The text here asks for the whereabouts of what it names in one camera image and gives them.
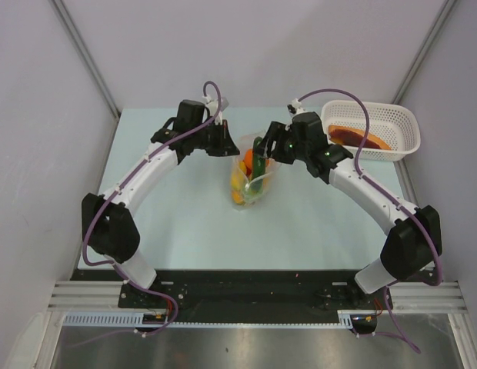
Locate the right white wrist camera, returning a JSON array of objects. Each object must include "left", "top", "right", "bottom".
[{"left": 287, "top": 98, "right": 309, "bottom": 125}]

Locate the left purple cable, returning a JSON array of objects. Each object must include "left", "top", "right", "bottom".
[{"left": 81, "top": 81, "right": 224, "bottom": 343}]

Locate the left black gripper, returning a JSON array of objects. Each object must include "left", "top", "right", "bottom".
[{"left": 191, "top": 120, "right": 239, "bottom": 157}]

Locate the clear zip top bag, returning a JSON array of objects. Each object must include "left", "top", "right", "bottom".
[{"left": 230, "top": 131, "right": 281, "bottom": 208}]

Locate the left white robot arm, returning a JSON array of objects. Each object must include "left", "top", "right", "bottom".
[{"left": 82, "top": 97, "right": 239, "bottom": 308}]

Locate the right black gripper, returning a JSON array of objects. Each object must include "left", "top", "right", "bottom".
[{"left": 252, "top": 121, "right": 309, "bottom": 165}]

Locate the white slotted cable duct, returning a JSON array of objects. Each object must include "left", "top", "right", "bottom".
[{"left": 63, "top": 311, "right": 352, "bottom": 329}]

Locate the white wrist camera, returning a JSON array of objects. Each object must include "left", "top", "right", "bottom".
[
  {"left": 203, "top": 95, "right": 229, "bottom": 125},
  {"left": 287, "top": 98, "right": 309, "bottom": 125}
]

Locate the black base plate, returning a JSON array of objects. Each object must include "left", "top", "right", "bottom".
[{"left": 71, "top": 269, "right": 403, "bottom": 322}]

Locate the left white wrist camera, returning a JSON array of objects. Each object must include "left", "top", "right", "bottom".
[{"left": 203, "top": 95, "right": 229, "bottom": 125}]

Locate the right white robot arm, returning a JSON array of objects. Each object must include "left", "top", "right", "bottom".
[{"left": 253, "top": 111, "right": 443, "bottom": 308}]

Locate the orange toy tangerine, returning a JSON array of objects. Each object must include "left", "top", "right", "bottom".
[{"left": 243, "top": 149, "right": 253, "bottom": 168}]

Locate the white plastic basket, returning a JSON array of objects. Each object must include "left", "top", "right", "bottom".
[{"left": 321, "top": 100, "right": 421, "bottom": 161}]

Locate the aluminium frame rail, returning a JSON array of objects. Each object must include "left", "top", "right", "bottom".
[{"left": 48, "top": 281, "right": 468, "bottom": 314}]

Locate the dark green toy cucumber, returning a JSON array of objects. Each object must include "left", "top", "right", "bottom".
[{"left": 249, "top": 136, "right": 266, "bottom": 194}]

